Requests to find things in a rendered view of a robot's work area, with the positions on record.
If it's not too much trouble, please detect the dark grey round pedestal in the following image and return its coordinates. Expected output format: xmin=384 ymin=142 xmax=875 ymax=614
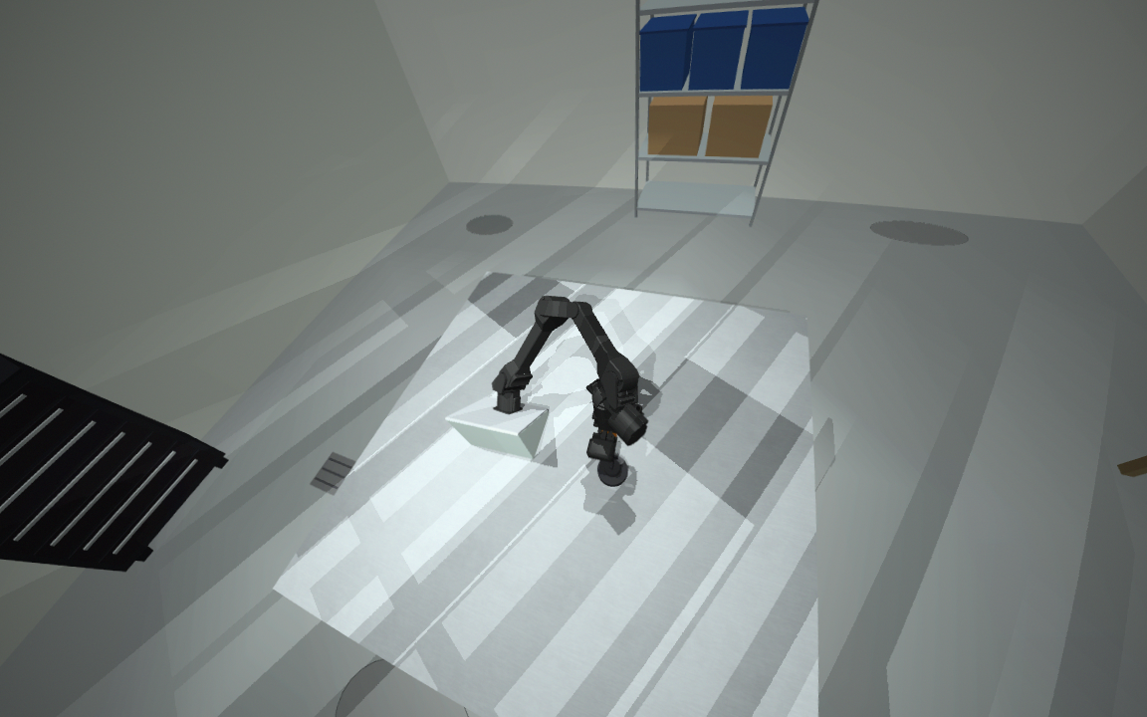
xmin=596 ymin=455 xmax=629 ymax=488

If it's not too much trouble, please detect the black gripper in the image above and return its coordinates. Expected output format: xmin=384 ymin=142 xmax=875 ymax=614
xmin=586 ymin=411 xmax=618 ymax=462

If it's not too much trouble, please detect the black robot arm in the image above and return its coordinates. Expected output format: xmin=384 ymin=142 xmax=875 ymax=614
xmin=492 ymin=296 xmax=648 ymax=446

